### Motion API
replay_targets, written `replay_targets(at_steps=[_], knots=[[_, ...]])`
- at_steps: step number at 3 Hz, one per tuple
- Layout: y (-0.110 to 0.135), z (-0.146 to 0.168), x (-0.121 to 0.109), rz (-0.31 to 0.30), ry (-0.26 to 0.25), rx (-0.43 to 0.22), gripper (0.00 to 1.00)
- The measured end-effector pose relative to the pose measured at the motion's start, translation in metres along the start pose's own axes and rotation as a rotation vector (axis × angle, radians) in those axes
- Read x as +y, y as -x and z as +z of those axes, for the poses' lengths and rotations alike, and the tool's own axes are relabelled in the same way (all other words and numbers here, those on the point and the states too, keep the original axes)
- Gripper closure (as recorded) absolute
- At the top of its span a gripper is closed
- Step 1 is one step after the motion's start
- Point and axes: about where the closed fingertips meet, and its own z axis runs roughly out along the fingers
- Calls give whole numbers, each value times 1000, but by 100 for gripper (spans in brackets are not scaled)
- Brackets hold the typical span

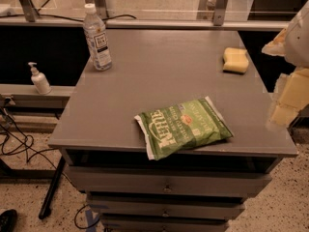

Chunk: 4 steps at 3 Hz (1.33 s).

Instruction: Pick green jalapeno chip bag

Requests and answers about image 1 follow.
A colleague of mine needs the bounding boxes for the yellow sponge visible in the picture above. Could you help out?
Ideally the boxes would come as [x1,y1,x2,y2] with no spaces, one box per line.
[223,47,249,73]

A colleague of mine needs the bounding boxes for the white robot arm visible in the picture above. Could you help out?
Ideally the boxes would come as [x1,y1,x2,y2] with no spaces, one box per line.
[262,1,309,127]

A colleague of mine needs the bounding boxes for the black shoe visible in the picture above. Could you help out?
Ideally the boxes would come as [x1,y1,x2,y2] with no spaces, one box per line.
[0,209,17,232]

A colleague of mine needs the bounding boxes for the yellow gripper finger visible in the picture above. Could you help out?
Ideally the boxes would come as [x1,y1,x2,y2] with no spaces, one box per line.
[262,28,287,57]

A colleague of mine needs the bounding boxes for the white pump dispenser bottle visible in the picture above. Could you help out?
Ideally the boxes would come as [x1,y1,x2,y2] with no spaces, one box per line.
[28,62,51,95]

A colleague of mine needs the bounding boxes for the grey drawer cabinet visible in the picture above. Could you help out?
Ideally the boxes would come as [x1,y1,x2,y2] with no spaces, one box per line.
[50,29,297,232]

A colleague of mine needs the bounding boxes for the green jalapeno chip bag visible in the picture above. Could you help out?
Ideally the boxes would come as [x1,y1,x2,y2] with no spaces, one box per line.
[134,97,234,160]

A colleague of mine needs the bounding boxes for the black cables on floor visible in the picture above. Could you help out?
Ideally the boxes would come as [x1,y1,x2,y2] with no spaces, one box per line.
[0,97,66,172]

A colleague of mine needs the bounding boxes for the clear plastic water bottle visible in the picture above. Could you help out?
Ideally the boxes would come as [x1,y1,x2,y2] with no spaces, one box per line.
[83,3,112,71]

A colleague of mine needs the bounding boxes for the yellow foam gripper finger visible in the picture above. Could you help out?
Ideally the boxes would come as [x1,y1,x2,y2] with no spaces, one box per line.
[268,68,309,128]

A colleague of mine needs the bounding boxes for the metal window frame rail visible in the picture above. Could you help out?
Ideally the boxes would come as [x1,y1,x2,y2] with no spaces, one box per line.
[0,0,289,31]

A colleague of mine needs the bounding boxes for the black table leg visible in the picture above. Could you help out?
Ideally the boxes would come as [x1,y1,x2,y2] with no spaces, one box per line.
[39,158,66,219]

